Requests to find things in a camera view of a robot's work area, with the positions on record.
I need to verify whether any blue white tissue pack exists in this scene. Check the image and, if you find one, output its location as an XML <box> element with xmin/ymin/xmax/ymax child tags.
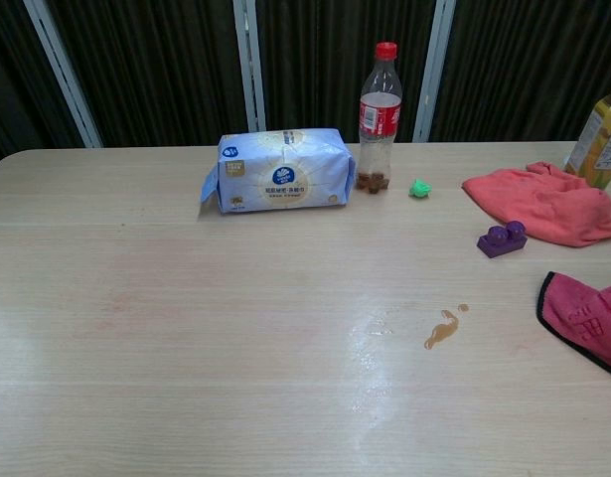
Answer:
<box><xmin>199</xmin><ymin>127</ymin><xmax>357</xmax><ymax>213</ymax></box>

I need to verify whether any cola bottle with red cap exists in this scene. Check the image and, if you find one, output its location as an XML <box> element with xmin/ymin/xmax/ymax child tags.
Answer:
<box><xmin>355</xmin><ymin>42</ymin><xmax>403</xmax><ymax>195</ymax></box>

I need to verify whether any pink cloth with black edge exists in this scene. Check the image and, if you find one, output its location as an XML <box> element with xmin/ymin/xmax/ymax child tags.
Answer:
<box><xmin>535</xmin><ymin>270</ymin><xmax>611</xmax><ymax>382</ymax></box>

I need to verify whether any salmon orange cloth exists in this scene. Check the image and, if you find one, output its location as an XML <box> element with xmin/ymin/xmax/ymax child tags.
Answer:
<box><xmin>462</xmin><ymin>161</ymin><xmax>611</xmax><ymax>248</ymax></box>

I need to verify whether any purple toy building block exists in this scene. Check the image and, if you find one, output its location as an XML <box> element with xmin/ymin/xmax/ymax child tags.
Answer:
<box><xmin>477</xmin><ymin>222</ymin><xmax>529</xmax><ymax>259</ymax></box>

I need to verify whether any grey partition frame post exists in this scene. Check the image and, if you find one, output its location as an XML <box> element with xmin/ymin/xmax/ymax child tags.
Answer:
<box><xmin>23</xmin><ymin>0</ymin><xmax>103</xmax><ymax>149</ymax></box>
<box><xmin>232</xmin><ymin>0</ymin><xmax>267</xmax><ymax>133</ymax></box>
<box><xmin>411</xmin><ymin>0</ymin><xmax>456</xmax><ymax>144</ymax></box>

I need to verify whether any tea bottle with yellow cap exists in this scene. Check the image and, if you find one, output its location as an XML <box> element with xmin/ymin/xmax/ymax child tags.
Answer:
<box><xmin>562</xmin><ymin>86</ymin><xmax>611</xmax><ymax>190</ymax></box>

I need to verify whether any black curtain panel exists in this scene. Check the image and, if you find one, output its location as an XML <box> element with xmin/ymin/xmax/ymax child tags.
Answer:
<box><xmin>254</xmin><ymin>0</ymin><xmax>438</xmax><ymax>145</ymax></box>
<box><xmin>0</xmin><ymin>0</ymin><xmax>86</xmax><ymax>170</ymax></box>
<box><xmin>430</xmin><ymin>0</ymin><xmax>611</xmax><ymax>144</ymax></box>
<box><xmin>45</xmin><ymin>0</ymin><xmax>251</xmax><ymax>149</ymax></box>

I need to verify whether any brown liquid spill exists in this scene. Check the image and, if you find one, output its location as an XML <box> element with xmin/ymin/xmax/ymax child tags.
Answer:
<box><xmin>422</xmin><ymin>303</ymin><xmax>470</xmax><ymax>351</ymax></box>

